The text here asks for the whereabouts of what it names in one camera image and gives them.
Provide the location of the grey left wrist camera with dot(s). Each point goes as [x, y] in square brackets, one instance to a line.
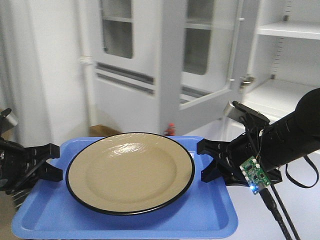
[8, 120]

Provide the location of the green circuit board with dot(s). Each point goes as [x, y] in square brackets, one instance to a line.
[255, 176]

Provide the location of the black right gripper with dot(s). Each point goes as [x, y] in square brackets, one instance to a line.
[229, 155]

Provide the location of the white glass door cabinet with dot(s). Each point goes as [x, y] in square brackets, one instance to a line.
[138, 50]

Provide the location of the open cabinet door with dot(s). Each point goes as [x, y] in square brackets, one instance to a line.
[211, 32]

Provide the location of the red small object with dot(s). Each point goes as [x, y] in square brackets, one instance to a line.
[171, 130]

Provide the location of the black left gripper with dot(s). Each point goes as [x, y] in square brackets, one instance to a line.
[21, 167]

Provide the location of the beige plate black rim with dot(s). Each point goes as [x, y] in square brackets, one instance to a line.
[130, 173]

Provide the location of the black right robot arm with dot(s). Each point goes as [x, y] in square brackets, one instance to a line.
[272, 144]

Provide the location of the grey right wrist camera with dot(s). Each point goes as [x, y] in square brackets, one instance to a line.
[235, 110]

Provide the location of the blue plastic tray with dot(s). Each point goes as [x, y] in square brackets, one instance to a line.
[205, 211]

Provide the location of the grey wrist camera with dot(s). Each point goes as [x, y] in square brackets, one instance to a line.
[8, 120]
[235, 110]

